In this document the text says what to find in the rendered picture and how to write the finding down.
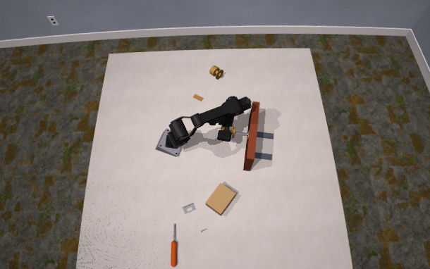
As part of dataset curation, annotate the orange-handled screwdriver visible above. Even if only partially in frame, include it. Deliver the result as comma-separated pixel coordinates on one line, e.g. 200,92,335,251
171,223,177,267

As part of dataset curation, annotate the tan cardboard box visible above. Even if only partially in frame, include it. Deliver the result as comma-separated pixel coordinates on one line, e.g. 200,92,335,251
205,183,235,215

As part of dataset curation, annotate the reddish-brown wooden door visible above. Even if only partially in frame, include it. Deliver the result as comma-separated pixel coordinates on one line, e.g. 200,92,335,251
243,101,260,171

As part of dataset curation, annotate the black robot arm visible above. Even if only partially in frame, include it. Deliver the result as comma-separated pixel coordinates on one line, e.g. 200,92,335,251
166,96,251,149

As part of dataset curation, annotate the tan flat rectangular plate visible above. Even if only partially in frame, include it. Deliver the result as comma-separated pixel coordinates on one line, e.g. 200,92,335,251
193,94,203,101

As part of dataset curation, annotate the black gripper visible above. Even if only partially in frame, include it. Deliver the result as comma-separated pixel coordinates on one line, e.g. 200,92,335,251
217,116,234,142

